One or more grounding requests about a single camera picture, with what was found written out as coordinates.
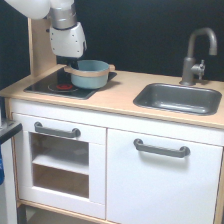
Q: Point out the white wooden toy kitchen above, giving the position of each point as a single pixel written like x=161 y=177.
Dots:
x=112 y=108

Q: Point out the white cabinet door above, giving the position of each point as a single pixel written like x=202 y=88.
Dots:
x=145 y=188

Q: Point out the white oven door with window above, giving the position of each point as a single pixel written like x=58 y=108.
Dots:
x=64 y=173

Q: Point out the blue pot with wooden rim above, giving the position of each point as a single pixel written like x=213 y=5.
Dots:
x=90 y=74

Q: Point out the black toy induction hob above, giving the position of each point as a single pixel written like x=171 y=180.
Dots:
x=59 y=84

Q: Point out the wooden upright side post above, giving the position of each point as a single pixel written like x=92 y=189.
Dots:
x=40 y=52

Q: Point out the grey oven door handle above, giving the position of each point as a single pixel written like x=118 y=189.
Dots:
x=74 y=133

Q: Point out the grey cabinet door handle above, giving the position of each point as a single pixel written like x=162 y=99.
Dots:
x=180 y=153

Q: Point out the grey metal sink basin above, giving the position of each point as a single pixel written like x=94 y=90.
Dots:
x=190 y=100

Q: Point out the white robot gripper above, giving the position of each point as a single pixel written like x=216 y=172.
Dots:
x=69 y=44

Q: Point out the grey toy faucet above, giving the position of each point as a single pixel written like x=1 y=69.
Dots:
x=190 y=67

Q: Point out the grey object at left edge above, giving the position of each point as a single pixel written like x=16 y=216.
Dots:
x=8 y=207

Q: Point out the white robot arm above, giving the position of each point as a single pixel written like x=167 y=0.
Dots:
x=62 y=13

